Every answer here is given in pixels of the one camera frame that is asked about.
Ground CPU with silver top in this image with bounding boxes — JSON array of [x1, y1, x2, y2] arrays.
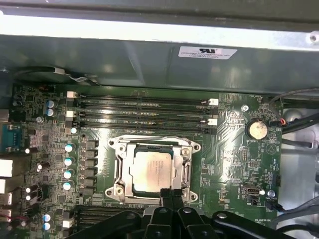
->
[[129, 150, 180, 194]]

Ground blue serial port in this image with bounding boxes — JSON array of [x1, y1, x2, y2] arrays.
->
[[0, 123, 27, 153]]

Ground CPU socket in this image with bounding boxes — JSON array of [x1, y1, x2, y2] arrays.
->
[[104, 134, 202, 204]]

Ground green motherboard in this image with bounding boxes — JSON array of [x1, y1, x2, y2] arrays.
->
[[9, 83, 285, 239]]

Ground thick black cable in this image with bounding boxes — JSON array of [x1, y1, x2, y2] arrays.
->
[[274, 203, 319, 239]]

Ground white printed sticker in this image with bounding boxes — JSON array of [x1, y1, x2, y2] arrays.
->
[[178, 45, 238, 60]]

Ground round coin battery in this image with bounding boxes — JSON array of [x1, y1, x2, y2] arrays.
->
[[245, 119, 269, 140]]

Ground metal port block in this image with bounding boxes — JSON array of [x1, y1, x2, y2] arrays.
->
[[0, 178, 13, 206], [0, 158, 14, 176]]

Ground black looped cable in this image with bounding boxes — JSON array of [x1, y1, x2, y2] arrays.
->
[[13, 65, 99, 87]]

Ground RAM slot with white clips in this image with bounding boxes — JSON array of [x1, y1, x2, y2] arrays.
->
[[66, 110, 218, 126], [66, 91, 219, 107], [62, 214, 130, 229]]

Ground silver metal disk cage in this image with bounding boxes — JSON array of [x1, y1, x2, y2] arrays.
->
[[281, 106, 319, 239]]

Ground internal USB connector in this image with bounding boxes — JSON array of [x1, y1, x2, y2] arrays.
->
[[245, 188, 260, 200]]

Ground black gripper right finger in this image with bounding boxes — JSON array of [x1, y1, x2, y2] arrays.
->
[[173, 189, 297, 239]]

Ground thin metal locking lever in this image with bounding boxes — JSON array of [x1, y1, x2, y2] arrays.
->
[[106, 194, 200, 204], [108, 134, 200, 150]]

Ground grey cable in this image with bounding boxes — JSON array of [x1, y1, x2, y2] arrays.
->
[[269, 88, 319, 105]]

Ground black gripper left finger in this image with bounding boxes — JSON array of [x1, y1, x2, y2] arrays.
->
[[71, 188, 174, 239]]

